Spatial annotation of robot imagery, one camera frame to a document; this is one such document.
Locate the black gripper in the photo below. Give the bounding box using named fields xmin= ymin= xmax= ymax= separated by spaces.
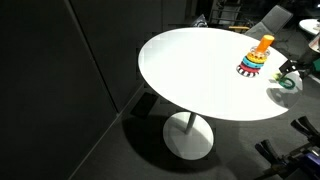
xmin=278 ymin=59 xmax=314 ymax=82

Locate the dark green toy ring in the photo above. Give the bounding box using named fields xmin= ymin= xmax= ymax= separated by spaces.
xmin=278 ymin=77 xmax=297 ymax=90

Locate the orange stand peg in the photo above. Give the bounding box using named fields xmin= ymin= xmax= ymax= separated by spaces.
xmin=255 ymin=34 xmax=276 ymax=54

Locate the small white round table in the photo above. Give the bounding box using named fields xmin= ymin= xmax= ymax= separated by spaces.
xmin=298 ymin=18 xmax=320 ymax=37

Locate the black purple clamp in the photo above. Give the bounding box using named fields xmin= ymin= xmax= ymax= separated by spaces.
xmin=254 ymin=138 xmax=292 ymax=168
xmin=290 ymin=115 xmax=320 ymax=148

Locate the orange bar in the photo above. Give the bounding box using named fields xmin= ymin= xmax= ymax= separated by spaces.
xmin=228 ymin=25 xmax=251 ymax=31

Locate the black sign with white circle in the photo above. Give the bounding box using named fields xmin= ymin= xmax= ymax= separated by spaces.
xmin=191 ymin=13 xmax=210 ymax=29

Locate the orange yellow toy ring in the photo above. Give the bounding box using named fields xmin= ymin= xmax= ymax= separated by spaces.
xmin=246 ymin=51 xmax=269 ymax=65

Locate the red toy ring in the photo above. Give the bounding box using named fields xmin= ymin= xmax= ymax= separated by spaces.
xmin=238 ymin=61 xmax=262 ymax=75

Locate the black white striped base ring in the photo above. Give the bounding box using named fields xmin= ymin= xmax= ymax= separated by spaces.
xmin=235 ymin=64 xmax=260 ymax=79

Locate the clear beaded toy ring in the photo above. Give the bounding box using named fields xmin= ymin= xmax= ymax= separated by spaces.
xmin=249 ymin=45 xmax=272 ymax=59

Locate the dark metal frame chair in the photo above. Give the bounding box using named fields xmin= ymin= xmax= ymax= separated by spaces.
xmin=209 ymin=0 xmax=255 ymax=28

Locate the white table pedestal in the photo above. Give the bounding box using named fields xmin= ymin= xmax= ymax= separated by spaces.
xmin=162 ymin=111 xmax=215 ymax=161

